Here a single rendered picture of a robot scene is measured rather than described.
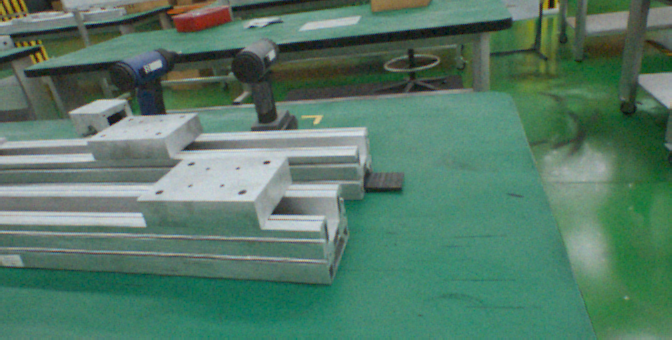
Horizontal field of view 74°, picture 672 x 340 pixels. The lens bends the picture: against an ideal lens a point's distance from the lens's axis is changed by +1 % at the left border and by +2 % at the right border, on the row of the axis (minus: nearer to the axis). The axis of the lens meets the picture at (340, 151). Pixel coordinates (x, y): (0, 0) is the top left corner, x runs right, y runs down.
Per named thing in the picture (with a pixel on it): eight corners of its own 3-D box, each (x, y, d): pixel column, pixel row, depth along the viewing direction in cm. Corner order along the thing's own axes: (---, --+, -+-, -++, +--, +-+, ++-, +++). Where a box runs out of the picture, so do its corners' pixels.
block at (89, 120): (75, 152, 110) (59, 116, 106) (112, 133, 120) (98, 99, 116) (104, 153, 106) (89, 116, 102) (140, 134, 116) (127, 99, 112)
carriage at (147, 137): (100, 174, 81) (85, 140, 78) (138, 147, 90) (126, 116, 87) (176, 173, 76) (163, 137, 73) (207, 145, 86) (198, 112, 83)
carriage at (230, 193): (153, 244, 57) (135, 199, 55) (197, 198, 67) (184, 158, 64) (266, 248, 53) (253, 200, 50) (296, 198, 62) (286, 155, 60)
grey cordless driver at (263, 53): (249, 161, 90) (221, 55, 81) (276, 124, 107) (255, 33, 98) (285, 159, 88) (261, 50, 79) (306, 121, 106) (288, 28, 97)
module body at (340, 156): (-16, 199, 93) (-37, 163, 89) (26, 175, 101) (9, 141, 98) (361, 200, 70) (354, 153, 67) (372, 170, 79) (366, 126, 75)
